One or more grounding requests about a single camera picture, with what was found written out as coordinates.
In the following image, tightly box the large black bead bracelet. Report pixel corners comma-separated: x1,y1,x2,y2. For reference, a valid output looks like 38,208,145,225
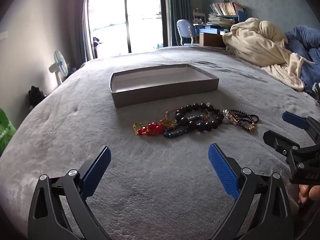
174,102,225,133

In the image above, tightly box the teal curtain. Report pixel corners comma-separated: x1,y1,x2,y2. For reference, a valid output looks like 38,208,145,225
166,0,192,47

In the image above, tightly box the blue duvet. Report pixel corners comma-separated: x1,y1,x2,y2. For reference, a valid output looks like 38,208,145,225
285,25,320,96

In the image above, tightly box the dark curtain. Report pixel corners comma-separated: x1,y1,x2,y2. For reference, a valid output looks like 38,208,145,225
67,0,88,65

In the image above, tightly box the glass sliding door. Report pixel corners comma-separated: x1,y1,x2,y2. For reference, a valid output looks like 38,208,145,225
87,0,166,55

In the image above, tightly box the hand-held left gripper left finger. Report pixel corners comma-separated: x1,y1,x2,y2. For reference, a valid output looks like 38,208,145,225
28,145,112,240

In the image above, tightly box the white standing fan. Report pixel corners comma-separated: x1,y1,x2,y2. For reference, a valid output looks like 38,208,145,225
49,50,70,85

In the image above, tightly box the person's right hand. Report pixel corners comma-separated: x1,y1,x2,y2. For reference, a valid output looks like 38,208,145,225
297,185,320,205

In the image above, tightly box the grey cardboard box tray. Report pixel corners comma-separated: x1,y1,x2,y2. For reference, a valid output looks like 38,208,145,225
109,64,220,108

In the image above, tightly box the light blue desk chair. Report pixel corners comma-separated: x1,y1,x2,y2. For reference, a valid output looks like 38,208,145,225
177,19,200,47

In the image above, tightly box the brown wooden box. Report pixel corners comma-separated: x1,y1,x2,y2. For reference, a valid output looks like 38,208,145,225
199,33,226,47

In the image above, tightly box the green bag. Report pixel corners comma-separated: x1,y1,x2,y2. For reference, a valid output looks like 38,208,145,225
0,109,17,155

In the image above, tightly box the cream knitted blanket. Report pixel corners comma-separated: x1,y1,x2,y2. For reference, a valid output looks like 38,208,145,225
222,17,310,92

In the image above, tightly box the small black bead bracelet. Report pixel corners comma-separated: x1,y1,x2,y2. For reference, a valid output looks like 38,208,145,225
229,109,257,132

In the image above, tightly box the blue desk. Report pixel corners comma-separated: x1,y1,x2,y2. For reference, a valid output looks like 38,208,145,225
194,10,247,35

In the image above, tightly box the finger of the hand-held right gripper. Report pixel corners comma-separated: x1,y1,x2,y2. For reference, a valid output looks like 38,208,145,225
282,111,320,143
263,130,304,173

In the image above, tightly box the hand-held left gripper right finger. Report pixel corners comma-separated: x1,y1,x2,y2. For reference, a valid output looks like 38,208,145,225
208,143,298,240

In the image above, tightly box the row of books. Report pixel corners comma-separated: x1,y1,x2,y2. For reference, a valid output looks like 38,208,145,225
209,2,247,17

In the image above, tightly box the black object on floor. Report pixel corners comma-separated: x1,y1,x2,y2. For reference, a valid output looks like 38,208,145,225
28,86,47,108

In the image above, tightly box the pink cord bracelet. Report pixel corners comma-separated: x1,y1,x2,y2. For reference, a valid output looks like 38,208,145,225
163,109,177,122

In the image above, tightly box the red bead bracelet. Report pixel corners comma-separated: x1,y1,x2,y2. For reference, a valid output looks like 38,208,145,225
137,122,164,137

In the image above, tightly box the blue bead bracelet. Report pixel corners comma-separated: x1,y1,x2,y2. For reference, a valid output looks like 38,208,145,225
163,115,208,138

